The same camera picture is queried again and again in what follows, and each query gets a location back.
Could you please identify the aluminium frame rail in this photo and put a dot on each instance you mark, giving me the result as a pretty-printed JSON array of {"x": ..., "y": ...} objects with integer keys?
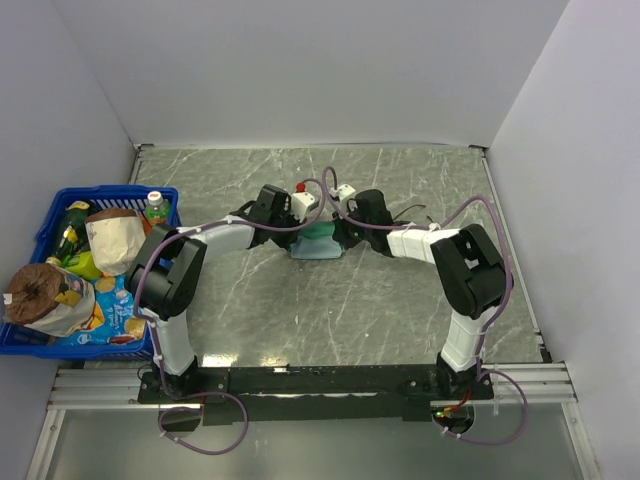
[{"x": 95, "y": 389}]

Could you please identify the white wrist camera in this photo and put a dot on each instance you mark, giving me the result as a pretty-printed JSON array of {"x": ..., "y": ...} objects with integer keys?
[
  {"x": 302, "y": 202},
  {"x": 343, "y": 193}
]

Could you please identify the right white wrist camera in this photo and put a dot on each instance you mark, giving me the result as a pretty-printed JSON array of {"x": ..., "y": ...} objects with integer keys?
[{"x": 343, "y": 193}]

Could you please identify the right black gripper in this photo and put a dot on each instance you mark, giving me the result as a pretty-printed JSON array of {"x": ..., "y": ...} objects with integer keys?
[{"x": 340, "y": 231}]

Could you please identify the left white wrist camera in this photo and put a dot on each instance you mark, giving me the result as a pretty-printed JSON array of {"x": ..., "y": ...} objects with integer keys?
[{"x": 302, "y": 202}]

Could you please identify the light blue cleaning cloth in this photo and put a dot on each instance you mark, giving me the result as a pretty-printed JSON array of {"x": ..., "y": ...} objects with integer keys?
[{"x": 324, "y": 248}]

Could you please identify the green drink bottle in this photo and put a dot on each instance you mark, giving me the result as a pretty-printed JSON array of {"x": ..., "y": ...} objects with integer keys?
[{"x": 156, "y": 212}]

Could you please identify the brown round bread bag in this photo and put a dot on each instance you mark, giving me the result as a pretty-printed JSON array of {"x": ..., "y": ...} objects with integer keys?
[{"x": 48, "y": 299}]

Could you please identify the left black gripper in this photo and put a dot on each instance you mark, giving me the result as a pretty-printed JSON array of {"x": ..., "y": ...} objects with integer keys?
[{"x": 286, "y": 242}]

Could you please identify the green glass bottle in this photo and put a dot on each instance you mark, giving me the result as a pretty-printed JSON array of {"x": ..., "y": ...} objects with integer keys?
[{"x": 71, "y": 237}]

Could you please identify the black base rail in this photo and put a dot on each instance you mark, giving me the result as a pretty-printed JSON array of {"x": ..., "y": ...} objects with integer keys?
[{"x": 297, "y": 393}]

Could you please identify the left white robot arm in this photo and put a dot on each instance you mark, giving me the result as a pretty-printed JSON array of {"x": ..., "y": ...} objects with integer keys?
[{"x": 163, "y": 277}]

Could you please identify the blue chips bag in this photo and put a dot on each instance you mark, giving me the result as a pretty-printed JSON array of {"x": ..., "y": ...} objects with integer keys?
[{"x": 112, "y": 321}]

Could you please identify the brown paper bag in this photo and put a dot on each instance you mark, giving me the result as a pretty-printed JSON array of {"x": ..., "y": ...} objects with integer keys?
[{"x": 115, "y": 236}]

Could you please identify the brown sunglasses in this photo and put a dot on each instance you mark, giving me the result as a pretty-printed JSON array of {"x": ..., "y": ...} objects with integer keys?
[{"x": 416, "y": 213}]

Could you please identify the grey felt glasses case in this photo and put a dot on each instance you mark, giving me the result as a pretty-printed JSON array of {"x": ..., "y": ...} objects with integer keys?
[{"x": 318, "y": 230}]

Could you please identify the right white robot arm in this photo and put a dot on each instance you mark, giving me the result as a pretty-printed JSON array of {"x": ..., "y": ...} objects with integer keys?
[{"x": 475, "y": 272}]

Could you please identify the blue plastic basket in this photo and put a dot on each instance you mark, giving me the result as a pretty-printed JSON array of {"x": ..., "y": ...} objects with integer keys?
[{"x": 18, "y": 340}]

